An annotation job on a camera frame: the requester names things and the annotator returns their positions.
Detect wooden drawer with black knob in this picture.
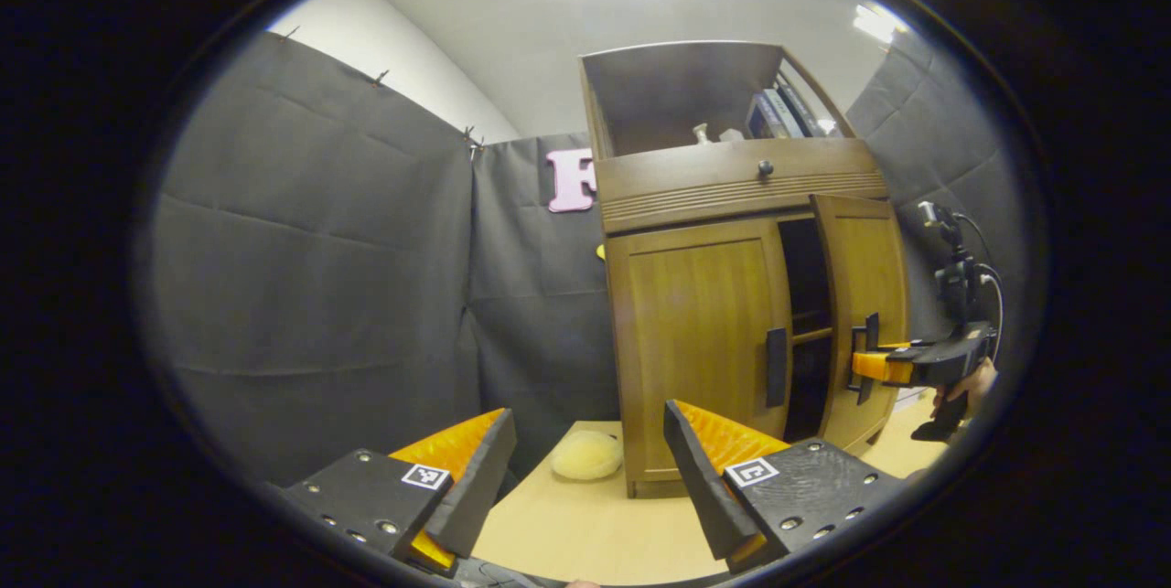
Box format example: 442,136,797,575
595,138,890,236

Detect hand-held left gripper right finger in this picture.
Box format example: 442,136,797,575
663,399,907,571

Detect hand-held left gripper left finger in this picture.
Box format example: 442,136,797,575
279,407,518,575

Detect black backdrop cloth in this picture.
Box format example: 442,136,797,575
146,26,1026,488

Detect wooden double-door shoe cabinet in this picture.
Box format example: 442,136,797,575
580,40,911,499

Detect small ceiling light panel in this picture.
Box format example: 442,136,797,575
853,3,911,45

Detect blue book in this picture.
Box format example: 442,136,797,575
746,94,780,139
778,81,824,137
762,89,806,139

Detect round yellow cushion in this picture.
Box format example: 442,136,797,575
551,430,625,482

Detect wooden cabinet door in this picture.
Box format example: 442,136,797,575
810,193,911,452
606,218,795,484

